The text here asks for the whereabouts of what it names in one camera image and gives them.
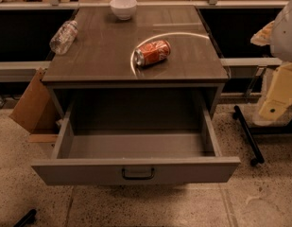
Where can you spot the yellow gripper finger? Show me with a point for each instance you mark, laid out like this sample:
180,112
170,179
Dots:
279,95
262,37

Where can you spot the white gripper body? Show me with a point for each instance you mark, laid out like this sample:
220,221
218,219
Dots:
285,37

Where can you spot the orange coke can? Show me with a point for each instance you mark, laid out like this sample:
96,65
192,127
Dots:
150,53

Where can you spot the open grey top drawer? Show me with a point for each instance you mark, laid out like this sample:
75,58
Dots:
104,131

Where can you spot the black metal bar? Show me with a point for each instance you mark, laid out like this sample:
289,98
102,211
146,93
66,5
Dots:
258,157

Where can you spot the grey wooden cabinet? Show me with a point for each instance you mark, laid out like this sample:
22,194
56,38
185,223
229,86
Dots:
103,54

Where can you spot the white ceramic bowl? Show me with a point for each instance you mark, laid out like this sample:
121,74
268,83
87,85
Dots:
123,9

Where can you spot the clear plastic water bottle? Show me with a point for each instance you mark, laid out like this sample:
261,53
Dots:
63,39

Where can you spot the brown cardboard piece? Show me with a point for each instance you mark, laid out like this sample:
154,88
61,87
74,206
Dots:
36,113

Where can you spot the black floor leg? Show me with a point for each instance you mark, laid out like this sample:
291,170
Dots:
28,218

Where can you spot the black drawer handle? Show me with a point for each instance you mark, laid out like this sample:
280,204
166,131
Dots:
137,176

